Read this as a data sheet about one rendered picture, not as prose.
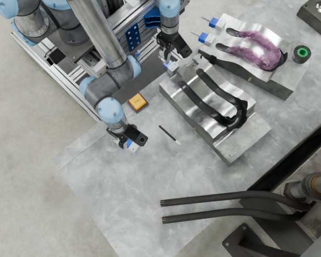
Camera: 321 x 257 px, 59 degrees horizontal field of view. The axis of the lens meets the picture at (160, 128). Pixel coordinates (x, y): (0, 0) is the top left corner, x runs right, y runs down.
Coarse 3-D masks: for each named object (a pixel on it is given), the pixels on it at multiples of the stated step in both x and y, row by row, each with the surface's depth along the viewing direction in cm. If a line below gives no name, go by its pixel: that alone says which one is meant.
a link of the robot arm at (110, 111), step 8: (104, 104) 90; (112, 104) 90; (96, 112) 96; (104, 112) 89; (112, 112) 89; (120, 112) 91; (104, 120) 92; (112, 120) 91; (120, 120) 94; (112, 128) 99
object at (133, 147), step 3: (129, 141) 132; (129, 144) 132; (132, 144) 130; (135, 144) 130; (129, 147) 130; (132, 147) 130; (135, 147) 130; (138, 147) 130; (129, 150) 134; (132, 150) 129; (135, 150) 129; (138, 150) 134; (135, 153) 132
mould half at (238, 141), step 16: (208, 64) 137; (192, 80) 135; (224, 80) 135; (176, 96) 133; (208, 96) 133; (240, 96) 127; (192, 112) 130; (224, 112) 125; (208, 128) 123; (224, 128) 122; (240, 128) 130; (256, 128) 129; (208, 144) 133; (224, 144) 128; (240, 144) 127; (224, 160) 129
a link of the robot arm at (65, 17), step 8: (48, 0) 106; (56, 0) 106; (64, 0) 106; (48, 8) 107; (56, 8) 106; (64, 8) 107; (56, 16) 109; (64, 16) 110; (72, 16) 113; (56, 24) 110; (64, 24) 114; (72, 24) 116
